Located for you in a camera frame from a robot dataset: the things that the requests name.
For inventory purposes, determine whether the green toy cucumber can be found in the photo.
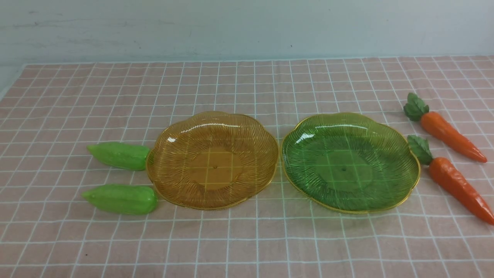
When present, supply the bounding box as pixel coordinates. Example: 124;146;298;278
81;184;158;215
86;141;151;171

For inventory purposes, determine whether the orange toy carrot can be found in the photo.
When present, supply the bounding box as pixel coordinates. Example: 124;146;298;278
406;134;494;225
403;93;488;163

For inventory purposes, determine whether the amber plastic plate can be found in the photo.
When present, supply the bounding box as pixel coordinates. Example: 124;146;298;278
146;111;279;210

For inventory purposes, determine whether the green plastic plate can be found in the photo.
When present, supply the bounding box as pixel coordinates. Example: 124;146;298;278
280;112;421;214

